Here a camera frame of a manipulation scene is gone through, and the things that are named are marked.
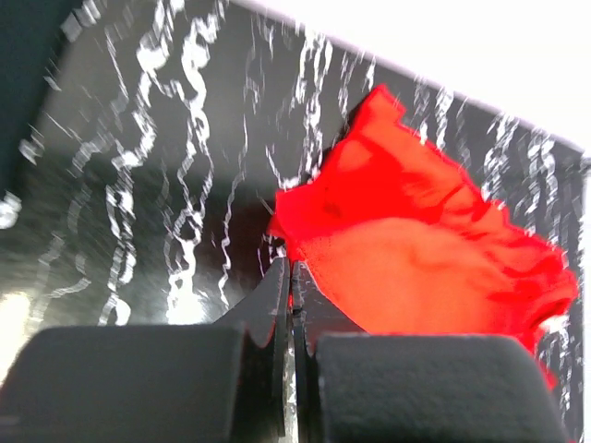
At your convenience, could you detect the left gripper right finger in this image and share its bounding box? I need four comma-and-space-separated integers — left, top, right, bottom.
292, 262, 567, 442

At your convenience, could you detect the folded black t shirt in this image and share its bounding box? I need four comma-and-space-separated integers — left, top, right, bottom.
1, 1, 81, 191

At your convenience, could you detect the red t shirt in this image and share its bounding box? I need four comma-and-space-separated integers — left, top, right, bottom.
266, 84, 579, 391

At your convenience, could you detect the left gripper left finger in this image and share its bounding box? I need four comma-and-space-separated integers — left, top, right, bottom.
1, 258, 290, 442

